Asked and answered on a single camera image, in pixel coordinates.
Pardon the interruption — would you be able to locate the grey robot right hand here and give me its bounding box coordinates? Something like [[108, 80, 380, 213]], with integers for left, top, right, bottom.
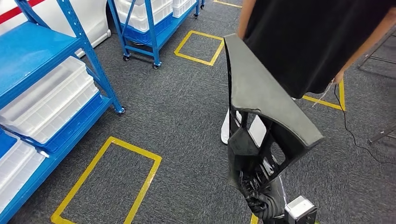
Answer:
[[236, 163, 280, 197]]

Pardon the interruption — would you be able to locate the person's hand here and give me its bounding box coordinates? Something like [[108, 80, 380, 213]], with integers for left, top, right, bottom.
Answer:
[[332, 68, 346, 84]]

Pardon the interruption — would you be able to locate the black plastic frame part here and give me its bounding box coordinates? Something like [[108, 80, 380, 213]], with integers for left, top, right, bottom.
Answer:
[[223, 33, 325, 198]]

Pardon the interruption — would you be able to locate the blue wheeled shelf rack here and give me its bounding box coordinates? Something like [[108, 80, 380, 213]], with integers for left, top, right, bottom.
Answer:
[[106, 0, 206, 69]]

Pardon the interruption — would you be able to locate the blue metal shelf rack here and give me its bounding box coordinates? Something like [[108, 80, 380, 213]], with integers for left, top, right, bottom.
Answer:
[[0, 0, 126, 224]]

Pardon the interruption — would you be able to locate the yellow floor tape outline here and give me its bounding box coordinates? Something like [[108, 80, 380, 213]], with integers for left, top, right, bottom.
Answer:
[[51, 136, 163, 224], [301, 78, 346, 111], [174, 30, 225, 67]]

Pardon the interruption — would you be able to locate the person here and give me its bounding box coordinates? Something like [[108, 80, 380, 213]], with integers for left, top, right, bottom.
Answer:
[[221, 0, 396, 146]]

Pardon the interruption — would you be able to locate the white plastic crate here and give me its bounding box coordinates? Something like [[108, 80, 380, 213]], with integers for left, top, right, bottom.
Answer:
[[171, 0, 198, 19], [114, 0, 174, 33]]

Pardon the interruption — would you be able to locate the white plastic tray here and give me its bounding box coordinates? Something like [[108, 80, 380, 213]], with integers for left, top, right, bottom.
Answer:
[[0, 140, 46, 215], [0, 56, 99, 145]]

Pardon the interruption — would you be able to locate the white car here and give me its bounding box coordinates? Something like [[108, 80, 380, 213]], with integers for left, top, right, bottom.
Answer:
[[0, 0, 112, 58]]

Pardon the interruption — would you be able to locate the red barrier belt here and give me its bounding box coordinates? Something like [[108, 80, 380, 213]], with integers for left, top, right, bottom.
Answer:
[[0, 0, 45, 25]]

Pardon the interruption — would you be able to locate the black floor cable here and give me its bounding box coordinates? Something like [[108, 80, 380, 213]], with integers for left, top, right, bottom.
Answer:
[[333, 84, 396, 165]]

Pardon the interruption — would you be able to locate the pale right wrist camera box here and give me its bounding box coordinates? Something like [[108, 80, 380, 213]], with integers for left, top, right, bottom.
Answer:
[[284, 195, 318, 224]]

